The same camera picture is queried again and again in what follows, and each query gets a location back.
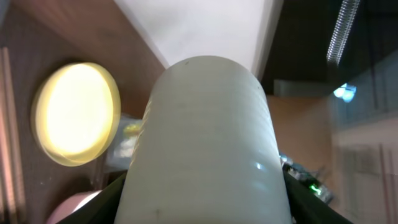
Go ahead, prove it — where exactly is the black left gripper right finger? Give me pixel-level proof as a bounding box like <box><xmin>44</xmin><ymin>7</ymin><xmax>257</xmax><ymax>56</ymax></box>
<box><xmin>283</xmin><ymin>171</ymin><xmax>352</xmax><ymax>224</ymax></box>

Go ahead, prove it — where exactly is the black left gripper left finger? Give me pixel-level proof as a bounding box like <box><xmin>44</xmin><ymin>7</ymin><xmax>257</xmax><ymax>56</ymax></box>
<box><xmin>58</xmin><ymin>172</ymin><xmax>127</xmax><ymax>224</ymax></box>

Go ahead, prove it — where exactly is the white cup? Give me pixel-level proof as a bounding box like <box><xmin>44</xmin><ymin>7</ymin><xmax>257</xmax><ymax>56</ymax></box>
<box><xmin>114</xmin><ymin>56</ymin><xmax>292</xmax><ymax>223</ymax></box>

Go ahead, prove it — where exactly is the clear plastic waste bin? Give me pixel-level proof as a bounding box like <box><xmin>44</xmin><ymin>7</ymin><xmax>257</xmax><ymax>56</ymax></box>
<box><xmin>105</xmin><ymin>115</ymin><xmax>142</xmax><ymax>172</ymax></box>

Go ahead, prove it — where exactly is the crumpled white wrapper waste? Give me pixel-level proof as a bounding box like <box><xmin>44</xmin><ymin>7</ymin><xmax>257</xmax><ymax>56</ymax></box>
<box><xmin>113</xmin><ymin>124</ymin><xmax>141</xmax><ymax>159</ymax></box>

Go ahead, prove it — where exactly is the yellow plate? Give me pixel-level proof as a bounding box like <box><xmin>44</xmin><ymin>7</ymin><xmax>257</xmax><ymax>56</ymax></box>
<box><xmin>30</xmin><ymin>62</ymin><xmax>121</xmax><ymax>167</ymax></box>

